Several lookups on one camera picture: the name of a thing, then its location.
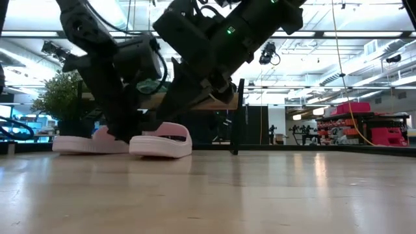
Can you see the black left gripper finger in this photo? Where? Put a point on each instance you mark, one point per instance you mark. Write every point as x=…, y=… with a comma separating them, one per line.
x=125, y=130

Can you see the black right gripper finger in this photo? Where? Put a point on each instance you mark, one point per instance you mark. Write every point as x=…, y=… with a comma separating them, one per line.
x=185, y=91

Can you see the teal green slide sandal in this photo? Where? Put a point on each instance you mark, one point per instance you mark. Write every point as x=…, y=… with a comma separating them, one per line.
x=148, y=87

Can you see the pink slide sandal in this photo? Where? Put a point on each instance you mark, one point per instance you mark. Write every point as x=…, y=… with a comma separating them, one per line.
x=78, y=144
x=159, y=148

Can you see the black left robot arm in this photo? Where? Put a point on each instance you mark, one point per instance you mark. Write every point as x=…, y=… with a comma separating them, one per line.
x=84, y=26

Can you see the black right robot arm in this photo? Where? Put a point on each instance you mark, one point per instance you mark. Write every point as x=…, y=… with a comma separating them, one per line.
x=260, y=19

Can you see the green potted plant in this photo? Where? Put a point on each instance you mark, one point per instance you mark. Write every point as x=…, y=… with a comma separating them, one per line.
x=61, y=94

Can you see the black partition panel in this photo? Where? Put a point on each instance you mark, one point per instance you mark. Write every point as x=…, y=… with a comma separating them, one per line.
x=253, y=126

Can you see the black background robot rig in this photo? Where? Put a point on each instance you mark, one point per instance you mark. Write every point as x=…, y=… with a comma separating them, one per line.
x=302, y=133

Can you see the rack with red bins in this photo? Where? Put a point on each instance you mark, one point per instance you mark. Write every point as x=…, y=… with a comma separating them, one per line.
x=354, y=107

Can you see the black overhead camera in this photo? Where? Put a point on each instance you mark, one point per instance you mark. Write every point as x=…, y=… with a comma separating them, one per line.
x=267, y=53

